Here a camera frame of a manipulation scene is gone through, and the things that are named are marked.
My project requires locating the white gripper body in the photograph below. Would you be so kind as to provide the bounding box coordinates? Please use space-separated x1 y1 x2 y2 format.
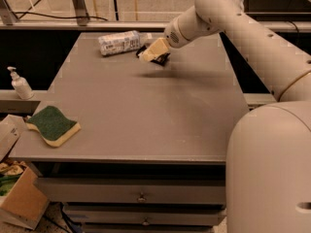
164 16 191 49

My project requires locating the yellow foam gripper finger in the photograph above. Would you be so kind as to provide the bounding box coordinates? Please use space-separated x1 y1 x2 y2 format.
139 38 169 62

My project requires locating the black rxbar chocolate wrapper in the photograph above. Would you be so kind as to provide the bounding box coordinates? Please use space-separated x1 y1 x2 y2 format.
135 45 170 66

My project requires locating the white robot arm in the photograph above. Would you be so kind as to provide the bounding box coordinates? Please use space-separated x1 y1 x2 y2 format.
140 0 311 233

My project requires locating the clear plastic water bottle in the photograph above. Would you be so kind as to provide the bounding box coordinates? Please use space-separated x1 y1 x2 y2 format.
98 30 152 56

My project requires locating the white pump dispenser bottle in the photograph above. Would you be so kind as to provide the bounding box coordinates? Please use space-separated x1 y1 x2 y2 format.
8 67 34 100

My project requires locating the grey drawer cabinet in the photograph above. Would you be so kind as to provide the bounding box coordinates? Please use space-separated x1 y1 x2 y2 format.
11 33 248 233

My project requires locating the green and yellow sponge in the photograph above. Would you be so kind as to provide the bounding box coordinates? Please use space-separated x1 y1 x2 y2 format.
26 106 81 148

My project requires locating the top drawer knob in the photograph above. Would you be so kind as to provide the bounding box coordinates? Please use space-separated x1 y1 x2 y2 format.
137 193 147 203

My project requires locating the drawer knob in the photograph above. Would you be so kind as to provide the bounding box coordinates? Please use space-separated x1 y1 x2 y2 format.
137 193 147 203
142 218 150 226

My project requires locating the open cardboard box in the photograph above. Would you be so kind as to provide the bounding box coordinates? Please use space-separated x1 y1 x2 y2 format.
0 115 49 229

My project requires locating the black cable on floor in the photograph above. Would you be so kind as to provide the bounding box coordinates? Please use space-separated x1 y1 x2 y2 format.
13 11 109 22

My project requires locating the metal railing frame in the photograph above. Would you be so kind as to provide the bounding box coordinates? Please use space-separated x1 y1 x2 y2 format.
1 0 311 33

